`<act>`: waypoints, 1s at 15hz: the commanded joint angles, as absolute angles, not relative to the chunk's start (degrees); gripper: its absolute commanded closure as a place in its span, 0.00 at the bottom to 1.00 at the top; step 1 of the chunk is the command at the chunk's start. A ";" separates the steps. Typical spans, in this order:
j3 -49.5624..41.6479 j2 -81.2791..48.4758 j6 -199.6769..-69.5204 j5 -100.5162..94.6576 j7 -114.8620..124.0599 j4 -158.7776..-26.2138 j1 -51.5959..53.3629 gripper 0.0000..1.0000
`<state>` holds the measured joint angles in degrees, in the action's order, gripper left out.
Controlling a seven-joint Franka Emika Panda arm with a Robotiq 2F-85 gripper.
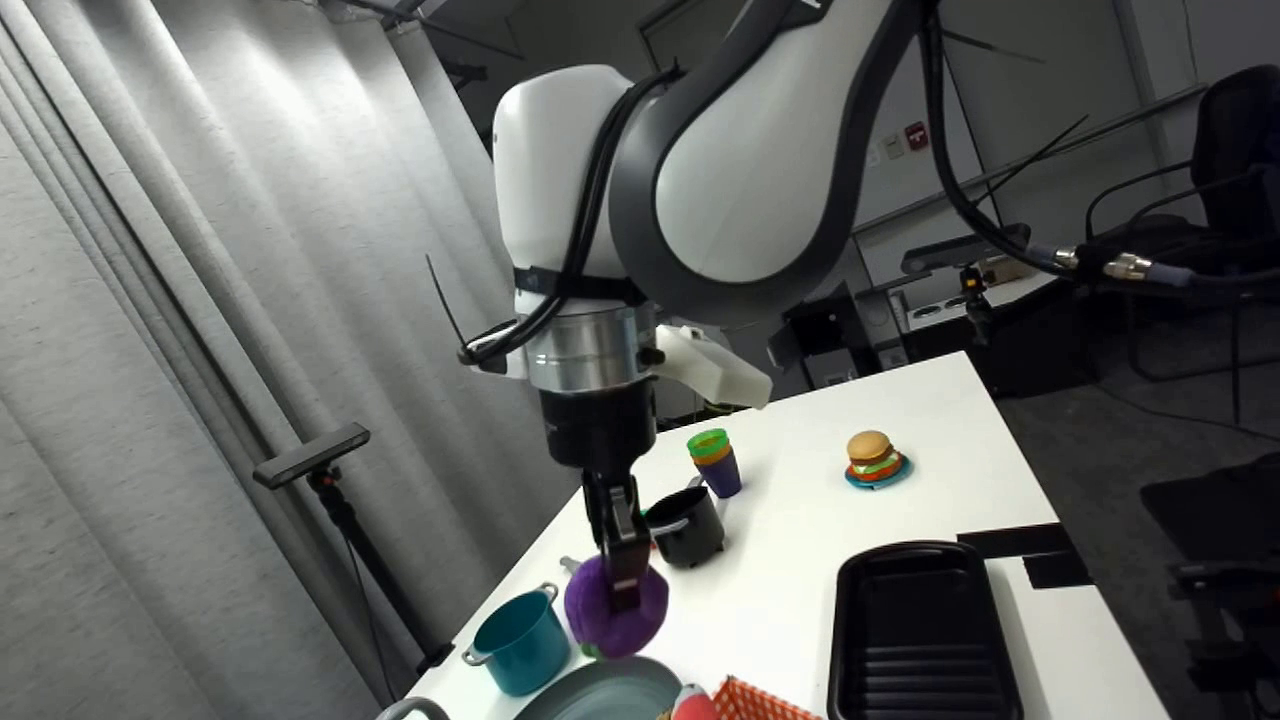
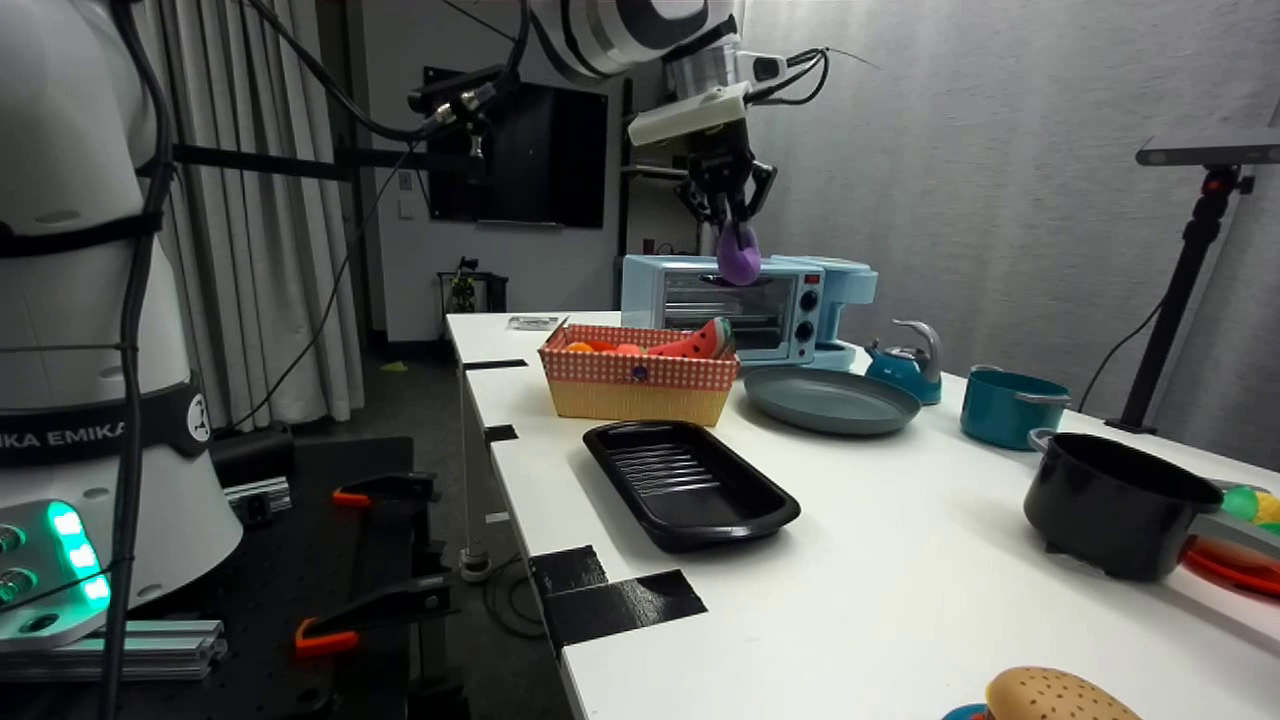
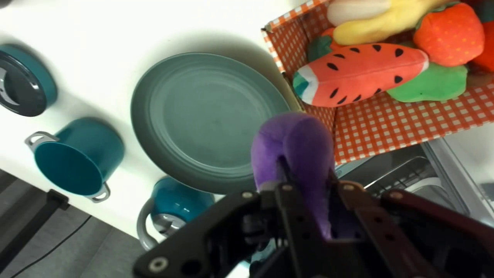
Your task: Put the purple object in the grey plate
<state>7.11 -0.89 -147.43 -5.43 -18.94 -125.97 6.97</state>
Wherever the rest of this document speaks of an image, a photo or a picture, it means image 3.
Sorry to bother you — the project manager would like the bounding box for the plush strawberry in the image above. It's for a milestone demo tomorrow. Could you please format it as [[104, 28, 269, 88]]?
[[413, 1, 487, 69]]

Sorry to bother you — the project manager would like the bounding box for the yellow plush banana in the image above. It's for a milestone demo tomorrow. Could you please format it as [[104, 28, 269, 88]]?
[[326, 0, 457, 46]]

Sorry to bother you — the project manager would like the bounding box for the green plush leaf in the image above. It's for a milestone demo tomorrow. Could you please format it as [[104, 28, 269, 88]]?
[[386, 62, 470, 103]]

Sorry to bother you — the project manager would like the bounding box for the teal pot lid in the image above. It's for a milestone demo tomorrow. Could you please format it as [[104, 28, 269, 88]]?
[[0, 43, 59, 119]]

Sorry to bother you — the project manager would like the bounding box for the orange checkered box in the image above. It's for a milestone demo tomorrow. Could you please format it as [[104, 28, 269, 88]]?
[[261, 0, 494, 170]]

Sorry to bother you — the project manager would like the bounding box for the red plush tomato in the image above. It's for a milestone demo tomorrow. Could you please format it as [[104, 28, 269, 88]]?
[[470, 20, 494, 74]]

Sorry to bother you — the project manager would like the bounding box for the teal mug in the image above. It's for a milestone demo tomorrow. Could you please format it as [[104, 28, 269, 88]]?
[[136, 176, 217, 252]]

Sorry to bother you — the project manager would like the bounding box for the purple plush eggplant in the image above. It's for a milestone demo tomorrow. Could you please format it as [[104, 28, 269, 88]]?
[[251, 113, 337, 242]]

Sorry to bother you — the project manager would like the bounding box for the teal toy pot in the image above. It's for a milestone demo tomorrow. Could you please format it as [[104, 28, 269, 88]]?
[[24, 116, 127, 204]]

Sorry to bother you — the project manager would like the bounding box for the black tripod stand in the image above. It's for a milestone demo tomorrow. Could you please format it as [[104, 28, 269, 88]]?
[[0, 187, 72, 272]]

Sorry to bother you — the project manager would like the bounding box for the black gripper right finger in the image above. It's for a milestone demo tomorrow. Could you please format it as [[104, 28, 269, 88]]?
[[336, 177, 442, 278]]

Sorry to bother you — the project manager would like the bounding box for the grey round plate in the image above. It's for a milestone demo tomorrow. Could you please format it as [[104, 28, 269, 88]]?
[[130, 51, 303, 196]]

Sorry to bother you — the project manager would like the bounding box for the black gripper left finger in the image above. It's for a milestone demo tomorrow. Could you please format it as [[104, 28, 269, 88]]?
[[271, 179, 334, 278]]

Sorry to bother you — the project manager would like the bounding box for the plush watermelon slice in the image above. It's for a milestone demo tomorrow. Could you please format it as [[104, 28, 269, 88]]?
[[292, 42, 431, 108]]

